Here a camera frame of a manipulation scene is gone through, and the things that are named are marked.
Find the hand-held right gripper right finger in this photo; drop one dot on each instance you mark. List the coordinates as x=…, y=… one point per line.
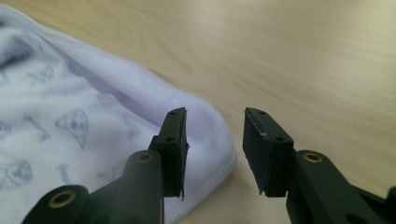
x=267, y=155

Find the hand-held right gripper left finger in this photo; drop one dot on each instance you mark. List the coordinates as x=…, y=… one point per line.
x=172, y=155

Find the white printed towel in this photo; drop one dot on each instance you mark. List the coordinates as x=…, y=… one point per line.
x=93, y=124

